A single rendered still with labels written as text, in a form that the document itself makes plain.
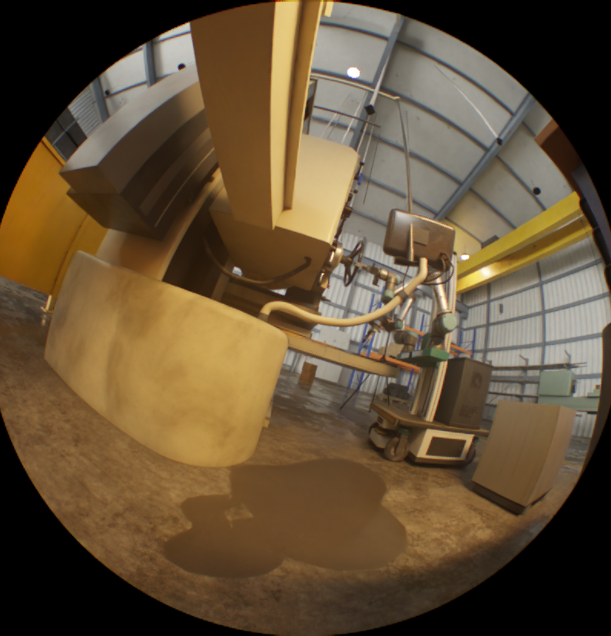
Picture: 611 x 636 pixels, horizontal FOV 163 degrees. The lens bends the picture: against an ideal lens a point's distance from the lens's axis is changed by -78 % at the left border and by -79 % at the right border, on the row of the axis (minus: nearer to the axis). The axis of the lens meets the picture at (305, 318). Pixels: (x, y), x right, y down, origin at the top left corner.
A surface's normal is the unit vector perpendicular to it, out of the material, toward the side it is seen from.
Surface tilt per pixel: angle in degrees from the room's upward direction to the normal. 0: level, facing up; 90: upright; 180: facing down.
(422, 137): 169
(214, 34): 180
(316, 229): 90
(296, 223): 90
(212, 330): 90
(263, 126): 180
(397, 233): 110
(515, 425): 90
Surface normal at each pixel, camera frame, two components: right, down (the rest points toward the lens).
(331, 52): -0.28, 0.88
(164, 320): 0.11, -0.17
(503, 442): -0.95, -0.32
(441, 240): -0.23, 0.08
